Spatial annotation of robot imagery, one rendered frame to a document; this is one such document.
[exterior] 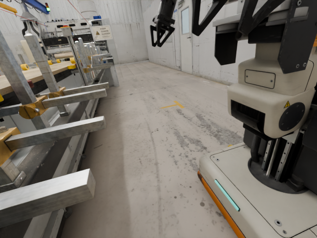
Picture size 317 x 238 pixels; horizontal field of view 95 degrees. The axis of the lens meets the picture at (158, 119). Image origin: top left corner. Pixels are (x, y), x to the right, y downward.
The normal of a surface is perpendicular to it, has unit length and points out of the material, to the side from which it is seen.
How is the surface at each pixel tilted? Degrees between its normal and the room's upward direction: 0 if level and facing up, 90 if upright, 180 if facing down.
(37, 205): 90
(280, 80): 98
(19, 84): 90
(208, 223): 0
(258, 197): 0
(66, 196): 90
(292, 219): 0
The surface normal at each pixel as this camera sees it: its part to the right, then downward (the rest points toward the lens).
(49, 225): -0.12, -0.88
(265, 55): -0.93, 0.35
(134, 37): 0.27, 0.41
